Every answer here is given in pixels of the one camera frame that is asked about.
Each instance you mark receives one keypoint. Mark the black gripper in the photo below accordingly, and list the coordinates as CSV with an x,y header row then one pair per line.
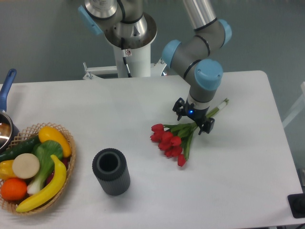
x,y
196,111

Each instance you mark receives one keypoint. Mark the red tulip bouquet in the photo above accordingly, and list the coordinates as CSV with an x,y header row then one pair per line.
x,y
174,140

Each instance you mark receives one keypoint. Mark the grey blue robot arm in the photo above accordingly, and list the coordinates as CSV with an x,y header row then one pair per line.
x,y
189,60

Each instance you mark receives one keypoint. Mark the dark grey ribbed vase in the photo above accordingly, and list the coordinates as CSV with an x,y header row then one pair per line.
x,y
111,170

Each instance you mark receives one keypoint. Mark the black device at edge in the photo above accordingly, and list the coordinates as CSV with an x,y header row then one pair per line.
x,y
297,205

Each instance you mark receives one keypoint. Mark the red fruit in basket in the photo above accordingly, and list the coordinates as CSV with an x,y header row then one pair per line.
x,y
65,161

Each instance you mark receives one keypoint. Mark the green bok choy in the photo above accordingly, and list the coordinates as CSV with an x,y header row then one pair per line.
x,y
43,152

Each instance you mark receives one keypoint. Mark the yellow banana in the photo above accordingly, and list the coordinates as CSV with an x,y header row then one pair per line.
x,y
49,191

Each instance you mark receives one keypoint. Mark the green cucumber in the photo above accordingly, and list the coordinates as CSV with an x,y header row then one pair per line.
x,y
25,146

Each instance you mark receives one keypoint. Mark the beige round disc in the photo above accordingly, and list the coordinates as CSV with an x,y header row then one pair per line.
x,y
25,166

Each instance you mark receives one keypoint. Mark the yellow bell pepper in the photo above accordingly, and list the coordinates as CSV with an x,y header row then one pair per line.
x,y
6,171

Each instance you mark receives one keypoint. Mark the orange fruit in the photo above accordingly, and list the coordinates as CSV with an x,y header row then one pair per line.
x,y
13,189

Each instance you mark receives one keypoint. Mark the woven wicker basket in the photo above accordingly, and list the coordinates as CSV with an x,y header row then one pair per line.
x,y
30,132

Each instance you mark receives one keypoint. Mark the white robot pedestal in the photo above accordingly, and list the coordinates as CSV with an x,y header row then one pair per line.
x,y
131,43

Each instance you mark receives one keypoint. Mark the blue handled saucepan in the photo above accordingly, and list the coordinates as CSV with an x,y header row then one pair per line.
x,y
8,130

